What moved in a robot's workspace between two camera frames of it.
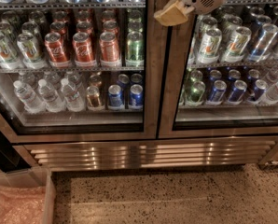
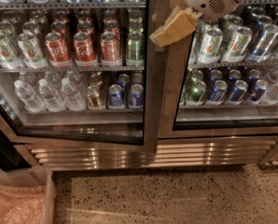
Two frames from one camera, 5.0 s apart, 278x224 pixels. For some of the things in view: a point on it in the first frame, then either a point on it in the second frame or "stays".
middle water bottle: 52,100 stays
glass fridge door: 77,63 stays
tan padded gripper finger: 173,14 → 182,23
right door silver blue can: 263,43 stays
